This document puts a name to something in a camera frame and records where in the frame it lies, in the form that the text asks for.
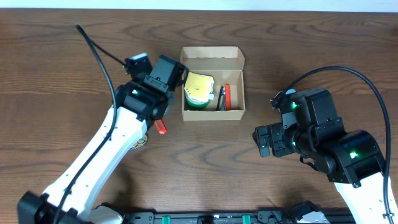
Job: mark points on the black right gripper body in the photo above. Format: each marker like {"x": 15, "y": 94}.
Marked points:
{"x": 272, "y": 140}

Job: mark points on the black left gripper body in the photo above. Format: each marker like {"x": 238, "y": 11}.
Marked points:
{"x": 157, "y": 84}

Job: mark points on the yellow sticky note pad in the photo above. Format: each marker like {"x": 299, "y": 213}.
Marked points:
{"x": 199, "y": 87}

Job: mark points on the green tape roll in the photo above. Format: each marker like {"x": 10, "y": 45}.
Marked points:
{"x": 195, "y": 103}

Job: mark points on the red utility knife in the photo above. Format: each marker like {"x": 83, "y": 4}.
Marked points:
{"x": 160, "y": 126}

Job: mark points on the cardboard box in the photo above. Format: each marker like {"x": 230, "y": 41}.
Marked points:
{"x": 225, "y": 65}

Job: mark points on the red black stapler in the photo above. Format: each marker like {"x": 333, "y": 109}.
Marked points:
{"x": 224, "y": 98}

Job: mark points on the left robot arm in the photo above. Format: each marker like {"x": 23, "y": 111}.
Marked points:
{"x": 138, "y": 104}

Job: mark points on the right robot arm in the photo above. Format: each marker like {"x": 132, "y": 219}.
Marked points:
{"x": 353, "y": 161}

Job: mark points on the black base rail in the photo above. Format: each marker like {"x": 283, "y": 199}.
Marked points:
{"x": 305, "y": 212}

